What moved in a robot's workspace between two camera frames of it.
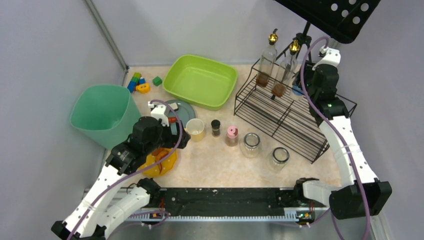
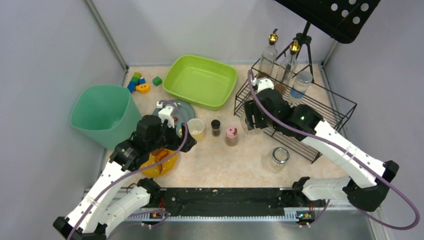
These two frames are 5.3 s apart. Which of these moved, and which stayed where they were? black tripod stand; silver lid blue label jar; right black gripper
Moved: right black gripper
Stayed: silver lid blue label jar; black tripod stand
